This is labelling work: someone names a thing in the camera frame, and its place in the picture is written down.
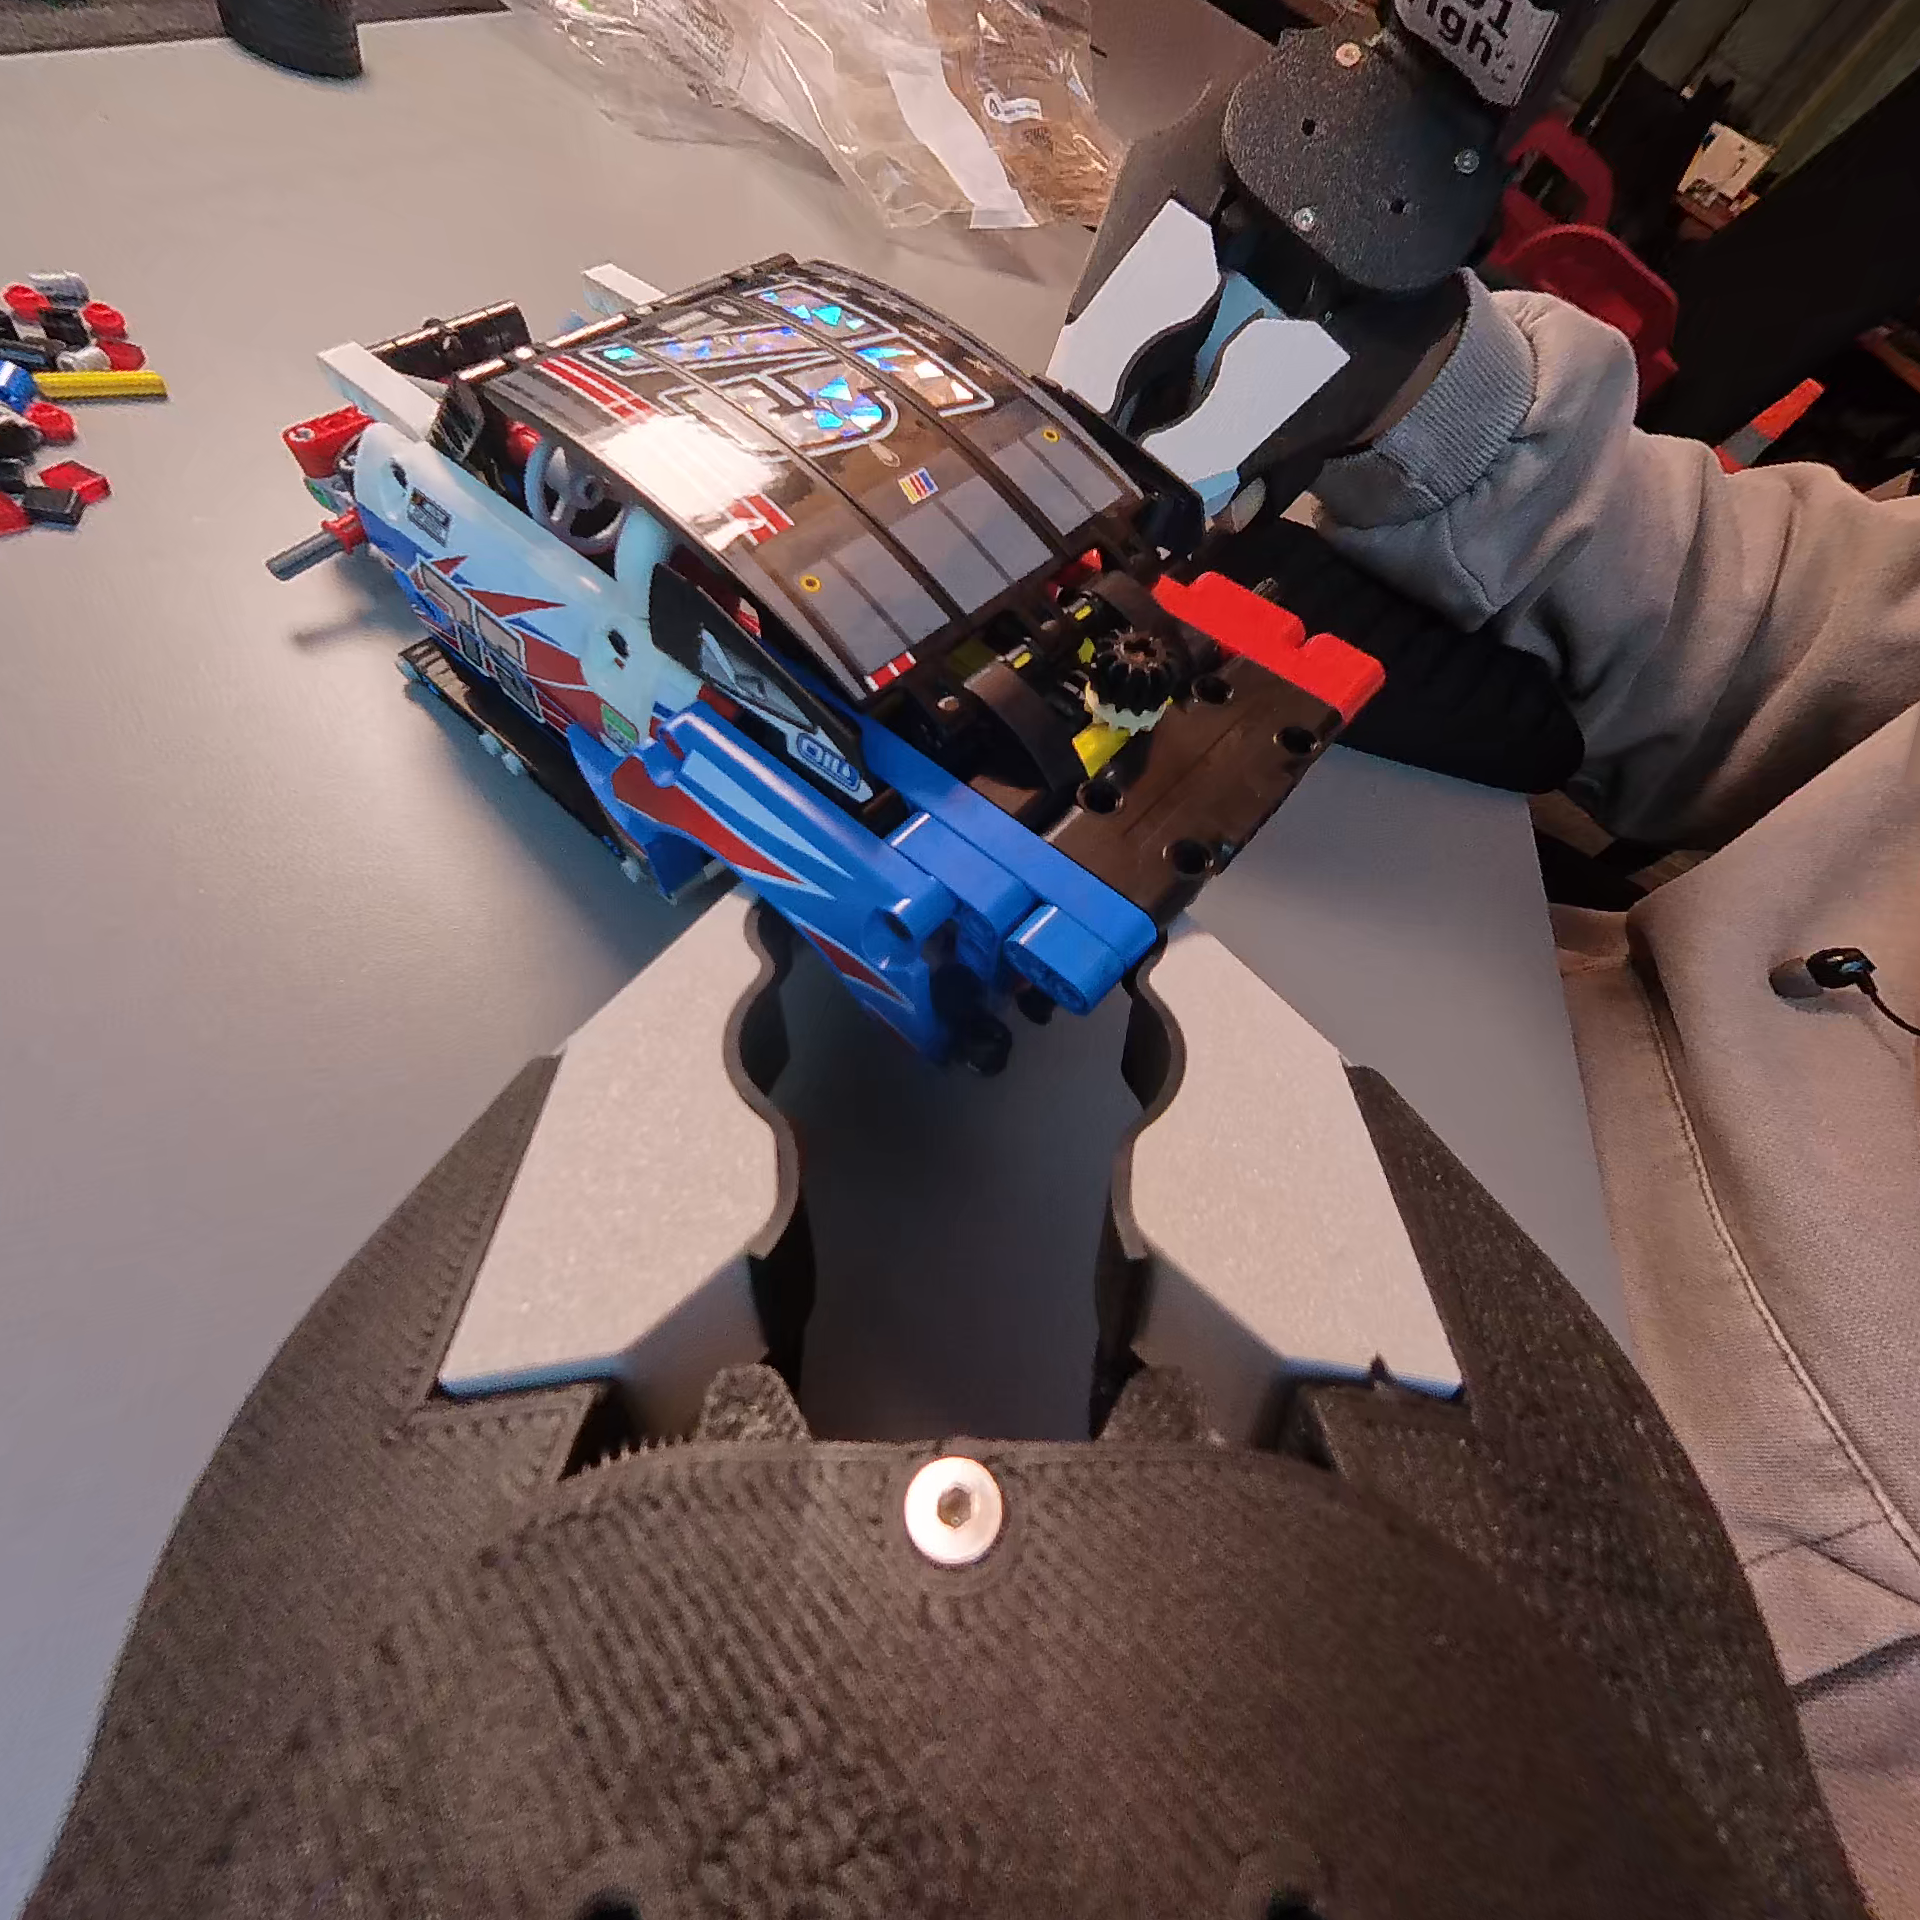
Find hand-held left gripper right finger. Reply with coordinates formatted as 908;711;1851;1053
1103;915;1465;1446

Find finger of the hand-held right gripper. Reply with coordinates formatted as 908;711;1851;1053
1046;201;1226;438
1141;314;1352;502

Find black earphone with cable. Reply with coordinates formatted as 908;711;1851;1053
1769;948;1920;1040

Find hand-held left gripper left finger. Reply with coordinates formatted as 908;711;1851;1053
439;895;817;1403

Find pile of loose lego pieces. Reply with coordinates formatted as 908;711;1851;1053
0;268;170;538

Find person's right forearm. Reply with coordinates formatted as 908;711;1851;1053
1315;280;1920;855

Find black padded armrest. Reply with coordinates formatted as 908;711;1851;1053
1275;516;1592;796

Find orange grey traffic cone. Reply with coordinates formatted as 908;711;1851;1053
1719;377;1829;479

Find black ribbed object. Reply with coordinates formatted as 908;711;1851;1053
216;0;367;81

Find red plastic object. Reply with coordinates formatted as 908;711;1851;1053
1477;117;1681;404

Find clear plastic bags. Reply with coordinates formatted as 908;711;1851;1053
510;0;1125;235

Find lego car model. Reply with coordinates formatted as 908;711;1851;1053
268;258;1388;1079

